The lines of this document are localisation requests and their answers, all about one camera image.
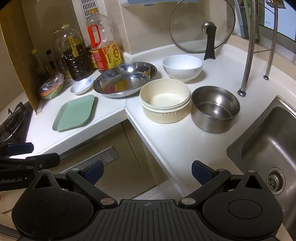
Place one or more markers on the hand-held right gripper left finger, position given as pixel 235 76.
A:
pixel 92 172

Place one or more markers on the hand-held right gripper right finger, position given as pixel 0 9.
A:
pixel 203 172

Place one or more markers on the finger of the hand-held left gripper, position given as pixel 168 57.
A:
pixel 20 148
pixel 41 161

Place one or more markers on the deep stainless steel bowl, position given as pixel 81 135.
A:
pixel 208 120

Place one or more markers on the green plastic plate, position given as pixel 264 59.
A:
pixel 74 113

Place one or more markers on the cream plastic bowl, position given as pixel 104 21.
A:
pixel 161 111

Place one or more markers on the shallow stainless steel basin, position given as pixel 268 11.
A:
pixel 124 81

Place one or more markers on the black gas stove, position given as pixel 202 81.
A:
pixel 13 125

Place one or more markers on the green bowl in plastic bag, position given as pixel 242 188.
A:
pixel 49 89

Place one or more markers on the stainless steel sink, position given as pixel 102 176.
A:
pixel 266 143

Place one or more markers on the sink drain strainer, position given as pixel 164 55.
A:
pixel 275 182

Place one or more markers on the small white blue-patterned saucer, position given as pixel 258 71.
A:
pixel 82 87

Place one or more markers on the small bottle yellow cap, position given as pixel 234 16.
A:
pixel 38 64

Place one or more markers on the brown cardboard panel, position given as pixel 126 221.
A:
pixel 18 58

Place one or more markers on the small dark bottle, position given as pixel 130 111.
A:
pixel 50 62

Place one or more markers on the dark oil bottle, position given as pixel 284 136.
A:
pixel 77 64

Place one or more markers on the white ceramic bowl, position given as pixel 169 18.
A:
pixel 182 71

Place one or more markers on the steel dish rack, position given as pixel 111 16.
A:
pixel 248 58

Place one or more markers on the glass pot lid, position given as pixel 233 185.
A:
pixel 185 27

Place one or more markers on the white perforated rack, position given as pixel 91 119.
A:
pixel 83 9

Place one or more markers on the green cutting board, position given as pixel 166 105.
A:
pixel 251 18

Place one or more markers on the window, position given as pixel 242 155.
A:
pixel 282 20

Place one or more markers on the white blue wall holder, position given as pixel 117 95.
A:
pixel 138 2

